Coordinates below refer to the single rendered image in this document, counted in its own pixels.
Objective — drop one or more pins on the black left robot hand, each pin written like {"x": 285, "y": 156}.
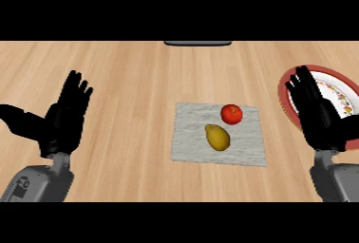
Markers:
{"x": 65, "y": 117}

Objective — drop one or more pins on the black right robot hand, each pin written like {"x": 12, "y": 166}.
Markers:
{"x": 318, "y": 117}

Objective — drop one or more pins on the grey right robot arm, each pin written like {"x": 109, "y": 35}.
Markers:
{"x": 334, "y": 180}

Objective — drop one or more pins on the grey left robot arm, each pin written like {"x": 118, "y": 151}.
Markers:
{"x": 40, "y": 183}

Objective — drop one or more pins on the red-rimmed white patterned plate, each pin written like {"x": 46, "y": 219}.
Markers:
{"x": 346, "y": 95}

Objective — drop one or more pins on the yellow lemon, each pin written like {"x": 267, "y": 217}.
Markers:
{"x": 217, "y": 138}

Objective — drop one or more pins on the grey cloth placemat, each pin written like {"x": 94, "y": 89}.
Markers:
{"x": 216, "y": 148}

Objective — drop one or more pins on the red tomato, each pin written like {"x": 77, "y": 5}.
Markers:
{"x": 232, "y": 114}

